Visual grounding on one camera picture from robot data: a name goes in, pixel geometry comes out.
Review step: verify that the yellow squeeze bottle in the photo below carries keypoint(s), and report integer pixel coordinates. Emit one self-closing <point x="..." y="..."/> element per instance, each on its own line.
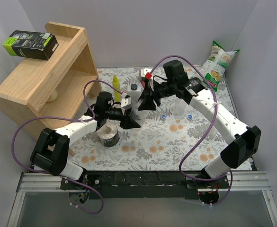
<point x="117" y="91"/>

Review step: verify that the wooden shelf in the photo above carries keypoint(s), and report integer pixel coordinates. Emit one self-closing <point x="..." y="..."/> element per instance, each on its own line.
<point x="70" y="71"/>

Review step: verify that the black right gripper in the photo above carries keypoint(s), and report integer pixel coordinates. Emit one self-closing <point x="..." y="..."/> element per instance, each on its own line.
<point x="151" y="93"/>

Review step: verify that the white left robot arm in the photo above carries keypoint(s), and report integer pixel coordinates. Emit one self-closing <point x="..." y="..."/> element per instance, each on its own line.
<point x="52" y="147"/>

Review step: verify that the green chips bag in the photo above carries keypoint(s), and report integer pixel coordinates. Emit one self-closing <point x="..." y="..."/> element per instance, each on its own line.
<point x="216" y="64"/>

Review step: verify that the clear plastic bottle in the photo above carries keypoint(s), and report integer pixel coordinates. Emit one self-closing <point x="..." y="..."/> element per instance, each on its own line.
<point x="179" y="108"/>
<point x="141" y="121"/>
<point x="211" y="135"/>

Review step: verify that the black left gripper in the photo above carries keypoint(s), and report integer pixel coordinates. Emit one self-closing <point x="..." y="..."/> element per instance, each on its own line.
<point x="125" y="117"/>

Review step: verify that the cream object under shelf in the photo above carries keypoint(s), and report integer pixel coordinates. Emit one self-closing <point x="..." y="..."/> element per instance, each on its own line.
<point x="52" y="97"/>

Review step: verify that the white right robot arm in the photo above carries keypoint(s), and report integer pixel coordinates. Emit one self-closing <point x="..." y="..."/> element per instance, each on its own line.
<point x="242" y="140"/>

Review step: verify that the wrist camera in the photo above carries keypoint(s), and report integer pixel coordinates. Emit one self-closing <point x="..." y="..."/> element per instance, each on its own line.
<point x="143" y="75"/>
<point x="126" y="101"/>

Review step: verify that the floral table mat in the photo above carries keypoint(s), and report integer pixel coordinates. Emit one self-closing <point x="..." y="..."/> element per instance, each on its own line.
<point x="160" y="145"/>

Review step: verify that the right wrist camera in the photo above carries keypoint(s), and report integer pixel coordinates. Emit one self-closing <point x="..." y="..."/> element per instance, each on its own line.
<point x="143" y="75"/>

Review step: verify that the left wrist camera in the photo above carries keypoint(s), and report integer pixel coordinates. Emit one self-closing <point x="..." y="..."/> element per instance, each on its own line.
<point x="126" y="101"/>

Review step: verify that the black green box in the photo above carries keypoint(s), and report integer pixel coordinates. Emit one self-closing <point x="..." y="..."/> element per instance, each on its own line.
<point x="34" y="45"/>

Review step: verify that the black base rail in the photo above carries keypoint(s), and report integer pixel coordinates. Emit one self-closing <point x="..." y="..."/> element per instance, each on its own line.
<point x="142" y="184"/>

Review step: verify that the white bottle black cap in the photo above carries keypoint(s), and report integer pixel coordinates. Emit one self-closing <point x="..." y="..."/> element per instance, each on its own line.
<point x="134" y="91"/>

